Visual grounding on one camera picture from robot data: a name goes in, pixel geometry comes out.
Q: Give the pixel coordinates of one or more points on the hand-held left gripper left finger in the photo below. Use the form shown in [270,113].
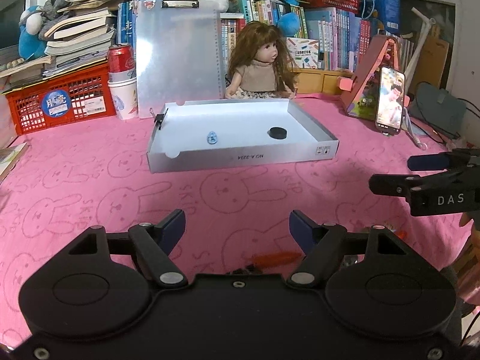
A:
[175,225]

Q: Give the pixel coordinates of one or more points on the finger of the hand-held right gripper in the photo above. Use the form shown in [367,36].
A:
[393,184]
[427,162]

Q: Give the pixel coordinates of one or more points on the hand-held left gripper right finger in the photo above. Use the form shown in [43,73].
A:
[300,227]

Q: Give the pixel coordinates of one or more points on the white cardboard box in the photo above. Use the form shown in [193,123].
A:
[232,123]

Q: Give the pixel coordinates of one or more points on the grey pouch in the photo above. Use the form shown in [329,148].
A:
[437,108]

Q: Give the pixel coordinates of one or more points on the smartphone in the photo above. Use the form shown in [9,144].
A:
[390,99]

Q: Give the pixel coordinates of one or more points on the pink rabbit print blanket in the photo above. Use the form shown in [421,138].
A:
[93,180]

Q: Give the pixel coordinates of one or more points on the small blue clip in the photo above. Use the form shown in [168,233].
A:
[212,138]

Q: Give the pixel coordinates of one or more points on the black round cap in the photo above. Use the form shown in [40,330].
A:
[277,132]

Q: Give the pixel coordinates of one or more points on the black binder clip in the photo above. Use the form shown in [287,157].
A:
[160,120]

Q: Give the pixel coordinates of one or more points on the pink phone stand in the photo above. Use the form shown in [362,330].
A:
[365,71]

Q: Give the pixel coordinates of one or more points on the wooden drawer shelf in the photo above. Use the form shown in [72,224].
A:
[322,80]

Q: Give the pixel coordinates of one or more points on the stack of paper cups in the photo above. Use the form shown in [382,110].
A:
[123,97]

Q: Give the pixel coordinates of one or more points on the row of upright books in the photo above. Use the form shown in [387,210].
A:
[337,37]

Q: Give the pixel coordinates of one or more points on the brown haired doll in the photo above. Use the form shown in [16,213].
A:
[258,75]

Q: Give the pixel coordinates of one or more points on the printed cardboard carton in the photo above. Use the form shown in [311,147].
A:
[303,53]

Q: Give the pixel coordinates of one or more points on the blue gift bag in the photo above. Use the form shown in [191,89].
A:
[382,7]

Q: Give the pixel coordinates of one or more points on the clear plastic clipboard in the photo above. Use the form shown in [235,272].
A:
[176,60]

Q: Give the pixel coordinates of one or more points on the red plastic crate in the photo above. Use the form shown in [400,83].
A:
[60,99]

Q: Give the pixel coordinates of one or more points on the red soda can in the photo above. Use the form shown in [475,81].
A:
[120,58]

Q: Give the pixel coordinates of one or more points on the flat book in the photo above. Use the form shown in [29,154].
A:
[9,159]

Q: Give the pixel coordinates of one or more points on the pile of worn books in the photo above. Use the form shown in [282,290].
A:
[80,41]

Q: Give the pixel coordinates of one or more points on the blue and white plush toy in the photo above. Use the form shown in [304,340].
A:
[29,41]

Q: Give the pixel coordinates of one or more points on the grey plush toy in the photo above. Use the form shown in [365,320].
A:
[56,11]

